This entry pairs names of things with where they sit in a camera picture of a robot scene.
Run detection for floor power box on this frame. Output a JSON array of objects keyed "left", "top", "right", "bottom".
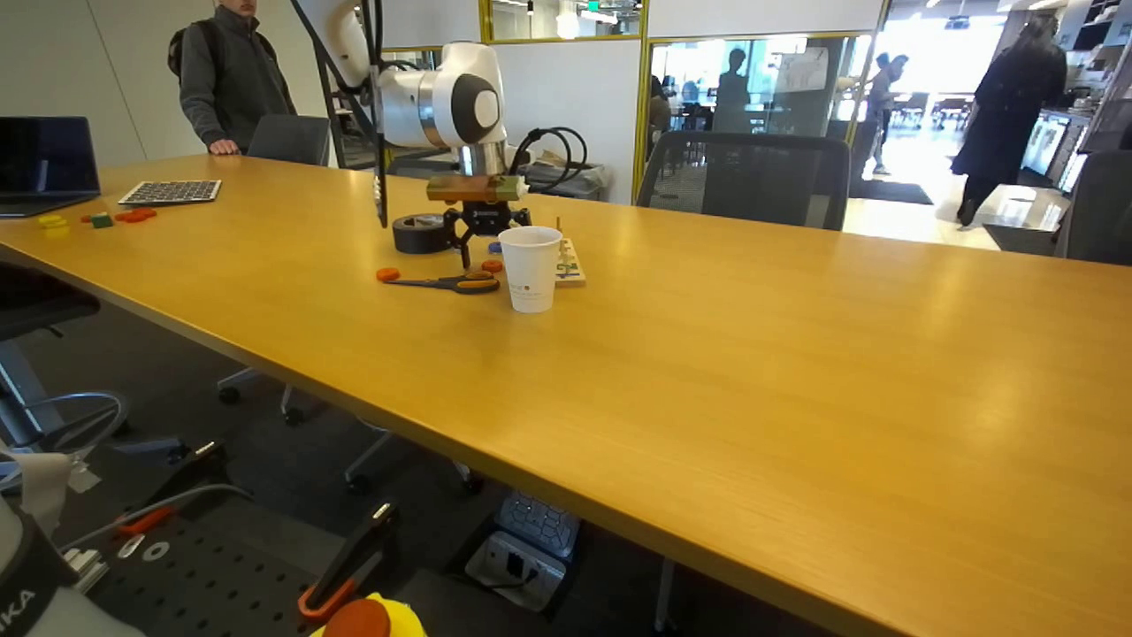
[{"left": 465, "top": 492, "right": 581, "bottom": 611}]

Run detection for black tape roll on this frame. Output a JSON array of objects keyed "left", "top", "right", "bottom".
[{"left": 392, "top": 211, "right": 452, "bottom": 255}]

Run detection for black laptop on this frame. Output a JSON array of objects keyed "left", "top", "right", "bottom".
[{"left": 0, "top": 116, "right": 98, "bottom": 218}]

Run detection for grey keyboard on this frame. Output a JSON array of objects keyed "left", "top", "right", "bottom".
[{"left": 120, "top": 181, "right": 223, "bottom": 209}]

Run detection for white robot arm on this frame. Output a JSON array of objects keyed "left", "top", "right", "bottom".
[{"left": 291, "top": 0, "right": 531, "bottom": 262}]

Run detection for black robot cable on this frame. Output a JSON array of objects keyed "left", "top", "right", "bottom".
[{"left": 508, "top": 124, "right": 596, "bottom": 200}]

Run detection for orange handled scissors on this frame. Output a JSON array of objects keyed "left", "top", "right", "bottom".
[{"left": 385, "top": 273, "right": 498, "bottom": 294}]

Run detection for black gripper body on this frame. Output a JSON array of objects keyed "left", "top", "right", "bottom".
[{"left": 456, "top": 203, "right": 518, "bottom": 234}]

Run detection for orange handled pliers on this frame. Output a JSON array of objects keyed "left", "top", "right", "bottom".
[{"left": 299, "top": 504, "right": 398, "bottom": 625}]

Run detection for person in dark jacket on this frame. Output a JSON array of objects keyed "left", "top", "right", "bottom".
[{"left": 167, "top": 0, "right": 294, "bottom": 156}]

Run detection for yellow red emergency stop button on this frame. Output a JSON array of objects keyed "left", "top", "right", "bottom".
[{"left": 312, "top": 595, "right": 430, "bottom": 637}]

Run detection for white paper cup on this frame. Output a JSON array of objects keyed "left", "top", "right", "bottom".
[{"left": 498, "top": 226, "right": 562, "bottom": 312}]

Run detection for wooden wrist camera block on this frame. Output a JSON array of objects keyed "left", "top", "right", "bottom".
[{"left": 425, "top": 174, "right": 526, "bottom": 205}]

